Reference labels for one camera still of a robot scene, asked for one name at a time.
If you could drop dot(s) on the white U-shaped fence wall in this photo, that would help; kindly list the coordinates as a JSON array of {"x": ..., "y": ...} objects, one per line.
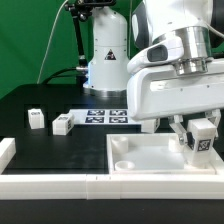
[{"x": 74, "y": 186}]

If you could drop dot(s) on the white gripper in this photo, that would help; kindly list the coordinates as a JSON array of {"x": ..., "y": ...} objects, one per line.
[{"x": 156, "y": 90}]

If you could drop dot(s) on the white sheet with tags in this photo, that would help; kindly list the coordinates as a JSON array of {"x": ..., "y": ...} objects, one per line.
[{"x": 102, "y": 117}]

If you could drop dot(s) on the white square tabletop panel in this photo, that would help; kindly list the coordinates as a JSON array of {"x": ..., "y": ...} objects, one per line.
[{"x": 154, "y": 154}]

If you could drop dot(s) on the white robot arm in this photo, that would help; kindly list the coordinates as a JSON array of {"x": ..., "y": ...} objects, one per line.
[{"x": 154, "y": 21}]

